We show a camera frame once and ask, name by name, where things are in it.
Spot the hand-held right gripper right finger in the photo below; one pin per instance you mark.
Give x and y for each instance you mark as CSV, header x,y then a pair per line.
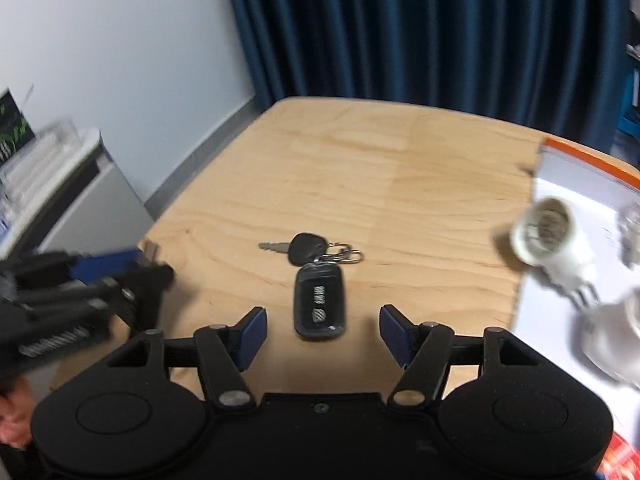
x,y
397,335

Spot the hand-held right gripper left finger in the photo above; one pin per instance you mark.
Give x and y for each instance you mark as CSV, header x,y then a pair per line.
x,y
250,337

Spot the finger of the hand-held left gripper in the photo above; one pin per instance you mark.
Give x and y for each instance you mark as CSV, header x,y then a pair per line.
x,y
107,262
145,290

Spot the black key fob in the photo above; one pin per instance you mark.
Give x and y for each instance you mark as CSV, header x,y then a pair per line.
x,y
320,302

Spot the white mosquito repellent heater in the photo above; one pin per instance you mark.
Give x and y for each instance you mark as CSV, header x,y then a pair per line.
x,y
550,245

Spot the white charger block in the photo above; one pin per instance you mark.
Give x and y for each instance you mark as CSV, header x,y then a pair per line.
x,y
617,345

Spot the white cardboard box orange rim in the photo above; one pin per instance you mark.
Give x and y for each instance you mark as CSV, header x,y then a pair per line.
x,y
575,180

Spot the red blue playing card box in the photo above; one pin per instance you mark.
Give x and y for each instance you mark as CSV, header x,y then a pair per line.
x,y
622,457

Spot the grey cabinet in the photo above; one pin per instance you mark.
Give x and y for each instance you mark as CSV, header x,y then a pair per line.
x,y
100,195

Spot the black headed key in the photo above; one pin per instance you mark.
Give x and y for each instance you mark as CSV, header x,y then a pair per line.
x,y
305,249

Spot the white keyboard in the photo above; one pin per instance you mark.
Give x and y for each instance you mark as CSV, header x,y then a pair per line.
x,y
45,152

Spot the black green box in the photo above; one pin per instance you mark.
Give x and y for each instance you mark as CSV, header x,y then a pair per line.
x,y
12,125

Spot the wide dark blue curtain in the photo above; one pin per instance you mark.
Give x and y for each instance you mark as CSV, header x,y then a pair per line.
x,y
425,30

